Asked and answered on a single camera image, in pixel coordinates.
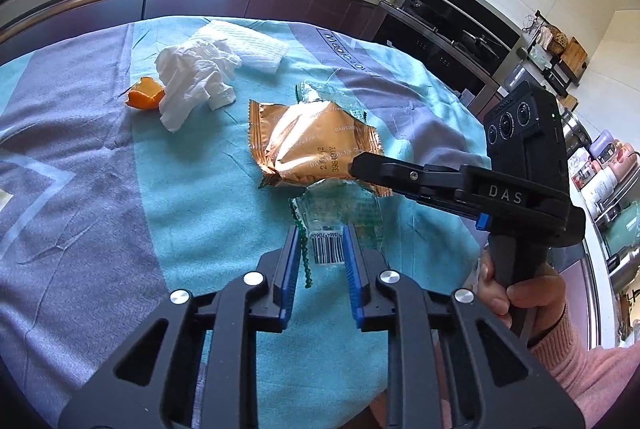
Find person's right hand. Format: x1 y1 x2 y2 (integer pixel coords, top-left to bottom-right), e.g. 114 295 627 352
477 249 566 338

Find orange peel piece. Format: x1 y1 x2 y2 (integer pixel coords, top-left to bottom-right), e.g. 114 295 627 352
125 76 165 111

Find white tissue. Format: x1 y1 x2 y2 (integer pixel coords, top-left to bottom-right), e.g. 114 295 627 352
155 38 242 132

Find dark red kitchen cabinets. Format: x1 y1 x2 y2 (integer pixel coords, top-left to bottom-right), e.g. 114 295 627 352
1 0 399 62

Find gold snack wrapper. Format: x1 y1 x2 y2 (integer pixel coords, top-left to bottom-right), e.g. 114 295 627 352
248 101 384 186

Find kitchen storage rack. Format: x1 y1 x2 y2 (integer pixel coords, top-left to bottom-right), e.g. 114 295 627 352
516 10 639 293

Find teal and purple tablecloth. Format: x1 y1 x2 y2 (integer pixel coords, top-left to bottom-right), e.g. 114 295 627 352
1 16 487 425

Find clear green snack wrapper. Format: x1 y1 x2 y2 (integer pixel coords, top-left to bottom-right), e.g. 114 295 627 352
290 180 383 288

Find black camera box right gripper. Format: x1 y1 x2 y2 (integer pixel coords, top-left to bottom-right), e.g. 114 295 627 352
483 82 570 193

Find black built-in oven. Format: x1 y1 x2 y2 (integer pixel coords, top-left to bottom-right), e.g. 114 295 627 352
374 0 525 97

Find pink sleeve right forearm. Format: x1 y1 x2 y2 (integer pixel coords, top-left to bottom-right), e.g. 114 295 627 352
530 313 639 428

